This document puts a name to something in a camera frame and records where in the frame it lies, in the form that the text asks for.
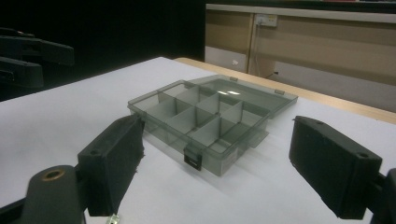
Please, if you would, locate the white wall socket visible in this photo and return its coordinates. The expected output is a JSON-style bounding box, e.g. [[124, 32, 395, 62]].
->
[[254, 13, 278, 28]]

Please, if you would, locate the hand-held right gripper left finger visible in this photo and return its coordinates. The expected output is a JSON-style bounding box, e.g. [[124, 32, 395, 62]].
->
[[77, 113, 146, 217]]

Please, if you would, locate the clear grey compartment box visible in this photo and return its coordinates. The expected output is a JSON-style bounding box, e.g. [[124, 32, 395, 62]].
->
[[127, 74, 299, 177]]

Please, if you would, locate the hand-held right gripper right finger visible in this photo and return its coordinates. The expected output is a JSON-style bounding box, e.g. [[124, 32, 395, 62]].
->
[[288, 115, 384, 220]]

